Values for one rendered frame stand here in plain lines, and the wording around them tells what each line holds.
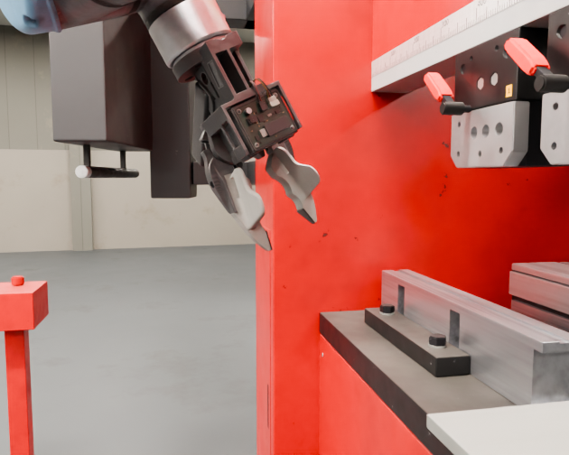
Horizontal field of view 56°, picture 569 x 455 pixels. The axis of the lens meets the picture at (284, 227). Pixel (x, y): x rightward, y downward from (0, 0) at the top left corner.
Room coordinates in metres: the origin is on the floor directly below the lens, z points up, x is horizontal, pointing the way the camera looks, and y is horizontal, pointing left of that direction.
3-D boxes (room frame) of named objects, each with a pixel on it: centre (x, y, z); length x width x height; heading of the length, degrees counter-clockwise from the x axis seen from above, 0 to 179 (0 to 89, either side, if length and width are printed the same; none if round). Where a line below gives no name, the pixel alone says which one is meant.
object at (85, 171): (1.48, 0.47, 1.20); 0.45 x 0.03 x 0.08; 0
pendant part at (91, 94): (1.41, 0.45, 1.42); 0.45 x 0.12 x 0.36; 0
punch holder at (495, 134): (0.74, -0.30, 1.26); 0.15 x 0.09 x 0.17; 11
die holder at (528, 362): (0.86, -0.28, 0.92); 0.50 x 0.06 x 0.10; 11
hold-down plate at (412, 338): (0.90, -0.21, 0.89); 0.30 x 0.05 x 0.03; 11
